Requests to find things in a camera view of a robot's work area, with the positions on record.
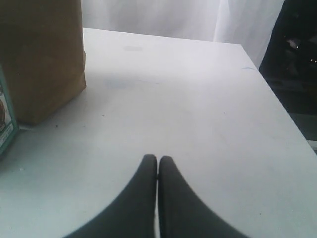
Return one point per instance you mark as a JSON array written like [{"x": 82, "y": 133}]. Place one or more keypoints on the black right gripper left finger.
[{"x": 132, "y": 213}]

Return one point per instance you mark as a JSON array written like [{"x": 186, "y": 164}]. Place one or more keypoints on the clear jar with yellow lid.
[{"x": 8, "y": 123}]

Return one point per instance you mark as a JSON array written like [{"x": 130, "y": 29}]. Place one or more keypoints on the brown paper bag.
[{"x": 42, "y": 55}]

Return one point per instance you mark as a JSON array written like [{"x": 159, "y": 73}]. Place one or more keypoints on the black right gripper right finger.
[{"x": 181, "y": 213}]

